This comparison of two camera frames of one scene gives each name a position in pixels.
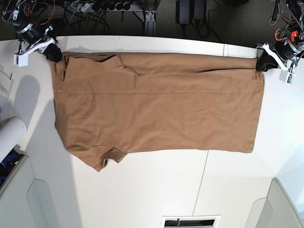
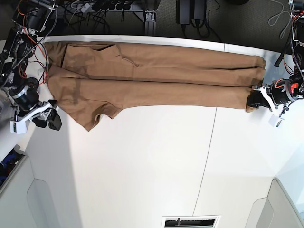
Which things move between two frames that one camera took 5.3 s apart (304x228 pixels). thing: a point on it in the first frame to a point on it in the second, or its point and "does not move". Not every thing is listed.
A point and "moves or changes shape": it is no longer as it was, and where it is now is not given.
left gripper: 34,37 to 42,109
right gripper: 283,52 to 276,96
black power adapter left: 183,12 does not move
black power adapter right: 199,9 does not move
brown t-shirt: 109,105 moves or changes shape
